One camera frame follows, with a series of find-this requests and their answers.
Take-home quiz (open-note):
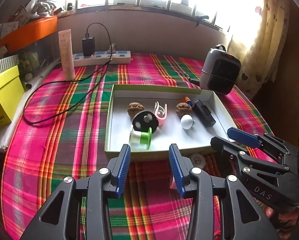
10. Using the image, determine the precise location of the black charger adapter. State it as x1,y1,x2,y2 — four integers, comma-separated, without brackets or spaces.
82,37,95,56

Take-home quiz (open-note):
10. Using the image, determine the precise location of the walnut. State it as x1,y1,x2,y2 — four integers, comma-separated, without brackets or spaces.
127,102,145,118
175,102,192,118

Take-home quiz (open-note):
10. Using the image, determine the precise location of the pink white lotion tube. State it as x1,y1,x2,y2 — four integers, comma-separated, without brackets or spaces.
58,29,75,81

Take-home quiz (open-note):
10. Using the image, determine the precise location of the small orange blue toy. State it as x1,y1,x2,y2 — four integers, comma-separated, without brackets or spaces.
181,96,193,107

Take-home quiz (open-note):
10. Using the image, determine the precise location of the yellow green box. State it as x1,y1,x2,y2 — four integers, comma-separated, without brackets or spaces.
0,65,24,127

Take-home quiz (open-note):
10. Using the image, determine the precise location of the white plug in strip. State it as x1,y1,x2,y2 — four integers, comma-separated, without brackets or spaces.
107,43,119,54

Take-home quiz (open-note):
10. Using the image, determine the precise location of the white round knob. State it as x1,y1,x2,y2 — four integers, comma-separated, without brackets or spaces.
181,114,195,130

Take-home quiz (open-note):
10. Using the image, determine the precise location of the pink white clip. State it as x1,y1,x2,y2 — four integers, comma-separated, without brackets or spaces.
154,101,168,126

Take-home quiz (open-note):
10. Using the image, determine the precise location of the white round spool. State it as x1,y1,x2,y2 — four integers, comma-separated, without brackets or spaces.
190,153,206,170

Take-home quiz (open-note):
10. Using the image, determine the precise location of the black round disc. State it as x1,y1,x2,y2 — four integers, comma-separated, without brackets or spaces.
132,111,159,133

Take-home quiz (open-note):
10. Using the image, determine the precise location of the orange tray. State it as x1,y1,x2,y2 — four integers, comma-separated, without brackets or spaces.
0,16,58,53

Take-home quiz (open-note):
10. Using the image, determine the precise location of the black battery charger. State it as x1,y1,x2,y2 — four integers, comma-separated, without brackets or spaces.
192,100,216,127

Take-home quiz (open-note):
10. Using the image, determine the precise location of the striped white green box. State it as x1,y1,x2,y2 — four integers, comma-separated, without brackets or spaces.
0,55,19,74

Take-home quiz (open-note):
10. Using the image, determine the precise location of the green white spool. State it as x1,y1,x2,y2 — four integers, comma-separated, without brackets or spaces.
129,126,152,150

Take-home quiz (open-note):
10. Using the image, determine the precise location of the white green-edged tray box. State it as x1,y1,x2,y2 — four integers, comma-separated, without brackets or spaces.
104,85,236,161

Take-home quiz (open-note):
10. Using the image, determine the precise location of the grey black space heater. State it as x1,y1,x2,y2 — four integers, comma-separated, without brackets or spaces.
189,44,241,95

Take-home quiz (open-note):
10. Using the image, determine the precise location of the yellow patterned curtain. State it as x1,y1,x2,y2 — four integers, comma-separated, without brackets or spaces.
229,0,290,99

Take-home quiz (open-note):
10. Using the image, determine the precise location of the white power strip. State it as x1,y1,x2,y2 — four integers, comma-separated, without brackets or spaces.
73,50,132,67

